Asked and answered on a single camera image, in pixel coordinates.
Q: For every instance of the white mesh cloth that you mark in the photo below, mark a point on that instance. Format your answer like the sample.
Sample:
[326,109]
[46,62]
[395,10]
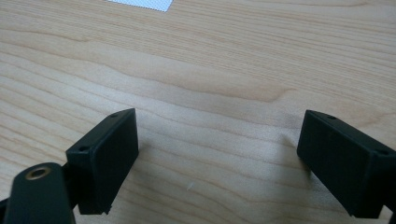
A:
[146,3]

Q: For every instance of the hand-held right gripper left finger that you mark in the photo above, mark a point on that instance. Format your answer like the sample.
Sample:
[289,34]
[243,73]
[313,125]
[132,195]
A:
[102,161]

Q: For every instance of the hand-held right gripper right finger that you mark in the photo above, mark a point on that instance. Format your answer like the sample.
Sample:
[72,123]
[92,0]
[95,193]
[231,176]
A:
[345,161]

